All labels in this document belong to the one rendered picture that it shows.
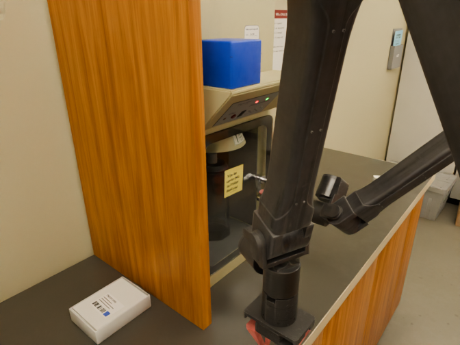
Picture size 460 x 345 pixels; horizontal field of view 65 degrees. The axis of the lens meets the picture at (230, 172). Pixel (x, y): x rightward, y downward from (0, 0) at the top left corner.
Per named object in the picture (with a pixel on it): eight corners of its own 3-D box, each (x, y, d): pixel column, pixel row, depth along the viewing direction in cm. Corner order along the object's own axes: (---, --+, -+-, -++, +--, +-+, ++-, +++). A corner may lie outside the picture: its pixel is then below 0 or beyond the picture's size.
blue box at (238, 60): (195, 84, 77) (193, 40, 73) (225, 79, 84) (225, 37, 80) (231, 90, 71) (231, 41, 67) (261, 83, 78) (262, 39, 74)
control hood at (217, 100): (190, 130, 80) (188, 85, 76) (272, 105, 103) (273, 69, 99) (231, 140, 73) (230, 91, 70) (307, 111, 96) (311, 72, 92)
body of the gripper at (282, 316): (264, 298, 65) (265, 264, 63) (315, 325, 59) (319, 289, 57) (242, 319, 61) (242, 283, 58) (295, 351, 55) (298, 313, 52)
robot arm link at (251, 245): (257, 239, 50) (309, 222, 53) (224, 204, 59) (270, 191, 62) (261, 305, 54) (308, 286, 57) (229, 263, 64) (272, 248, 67)
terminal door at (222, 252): (201, 280, 97) (195, 138, 82) (266, 233, 119) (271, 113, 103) (204, 281, 97) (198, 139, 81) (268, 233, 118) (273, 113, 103)
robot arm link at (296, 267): (276, 272, 52) (309, 261, 54) (253, 246, 57) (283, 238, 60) (274, 309, 54) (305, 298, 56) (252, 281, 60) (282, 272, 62)
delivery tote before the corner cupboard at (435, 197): (368, 203, 347) (374, 171, 334) (385, 189, 375) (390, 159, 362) (438, 225, 310) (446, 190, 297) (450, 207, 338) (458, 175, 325)
